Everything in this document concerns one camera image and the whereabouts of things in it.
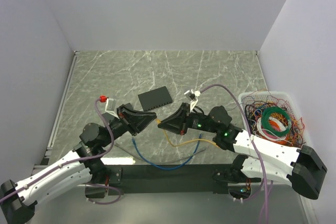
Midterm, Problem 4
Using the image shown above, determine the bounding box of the blue ethernet cable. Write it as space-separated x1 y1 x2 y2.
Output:
131 133 203 170

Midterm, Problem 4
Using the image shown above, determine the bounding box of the aluminium rail on table edge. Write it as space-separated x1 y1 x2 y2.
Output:
34 50 80 169

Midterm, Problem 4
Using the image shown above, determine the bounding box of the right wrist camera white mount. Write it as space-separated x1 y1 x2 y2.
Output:
184 89 201 112

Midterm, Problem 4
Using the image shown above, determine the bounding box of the black network switch box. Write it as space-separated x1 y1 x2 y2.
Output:
138 86 173 111

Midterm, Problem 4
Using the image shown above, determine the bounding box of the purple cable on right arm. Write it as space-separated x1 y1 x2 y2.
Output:
195 84 274 224

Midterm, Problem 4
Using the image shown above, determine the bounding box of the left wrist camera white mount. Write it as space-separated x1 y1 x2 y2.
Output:
99 95 118 118

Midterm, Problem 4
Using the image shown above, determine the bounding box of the yellow ethernet cable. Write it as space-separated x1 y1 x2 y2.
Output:
155 119 220 148

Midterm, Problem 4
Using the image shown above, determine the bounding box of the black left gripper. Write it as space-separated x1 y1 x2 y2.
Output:
100 104 156 147

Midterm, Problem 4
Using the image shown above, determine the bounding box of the grey ethernet cable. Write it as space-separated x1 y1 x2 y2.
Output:
114 142 207 164

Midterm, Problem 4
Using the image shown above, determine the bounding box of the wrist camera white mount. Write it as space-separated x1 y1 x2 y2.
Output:
99 95 118 118
184 89 201 112

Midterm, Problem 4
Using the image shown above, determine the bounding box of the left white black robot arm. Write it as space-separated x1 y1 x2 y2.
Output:
1 105 157 223

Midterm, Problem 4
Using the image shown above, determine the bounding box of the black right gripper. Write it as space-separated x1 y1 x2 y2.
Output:
159 102 219 134

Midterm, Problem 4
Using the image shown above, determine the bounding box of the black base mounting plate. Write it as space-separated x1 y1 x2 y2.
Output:
83 163 263 200

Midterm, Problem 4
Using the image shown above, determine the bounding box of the white plastic basket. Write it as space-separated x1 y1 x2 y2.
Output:
238 90 312 147

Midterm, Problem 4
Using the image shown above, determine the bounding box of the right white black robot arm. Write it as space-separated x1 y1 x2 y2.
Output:
158 103 327 200

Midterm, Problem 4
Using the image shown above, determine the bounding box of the tangle of coloured wires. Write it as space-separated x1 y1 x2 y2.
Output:
228 89 307 146

